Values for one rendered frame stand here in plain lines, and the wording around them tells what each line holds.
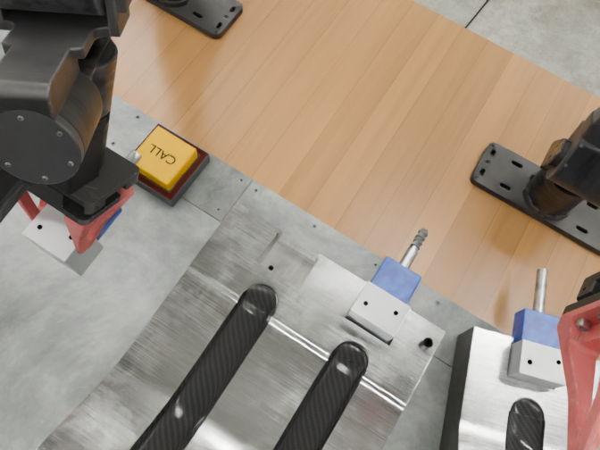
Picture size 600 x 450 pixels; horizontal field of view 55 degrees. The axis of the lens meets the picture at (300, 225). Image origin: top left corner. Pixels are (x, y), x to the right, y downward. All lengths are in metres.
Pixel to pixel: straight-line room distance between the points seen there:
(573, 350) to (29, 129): 0.33
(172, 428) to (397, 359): 0.23
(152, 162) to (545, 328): 0.49
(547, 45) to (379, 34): 1.30
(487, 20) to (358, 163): 1.41
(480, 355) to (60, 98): 0.49
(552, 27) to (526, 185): 1.43
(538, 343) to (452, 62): 0.43
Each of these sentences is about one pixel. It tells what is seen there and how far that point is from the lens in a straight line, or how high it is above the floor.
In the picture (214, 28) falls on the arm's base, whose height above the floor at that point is 0.81.
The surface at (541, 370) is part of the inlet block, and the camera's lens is 0.66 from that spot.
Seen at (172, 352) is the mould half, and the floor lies 0.88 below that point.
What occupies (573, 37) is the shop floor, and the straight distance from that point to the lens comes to 2.21.
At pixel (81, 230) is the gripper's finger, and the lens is 0.50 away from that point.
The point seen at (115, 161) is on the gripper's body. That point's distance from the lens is 0.52.
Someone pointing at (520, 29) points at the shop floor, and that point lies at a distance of 2.15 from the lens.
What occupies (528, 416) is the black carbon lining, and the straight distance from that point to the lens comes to 0.68.
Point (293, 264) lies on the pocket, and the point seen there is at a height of 0.86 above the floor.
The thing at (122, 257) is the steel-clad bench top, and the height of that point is 0.80.
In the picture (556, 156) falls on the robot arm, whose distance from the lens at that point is 0.70.
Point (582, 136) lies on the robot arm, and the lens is 0.69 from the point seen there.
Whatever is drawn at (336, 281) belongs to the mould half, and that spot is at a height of 0.89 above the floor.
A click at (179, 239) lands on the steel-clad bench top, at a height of 0.80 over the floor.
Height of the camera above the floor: 1.46
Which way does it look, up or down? 68 degrees down
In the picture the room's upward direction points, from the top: 12 degrees clockwise
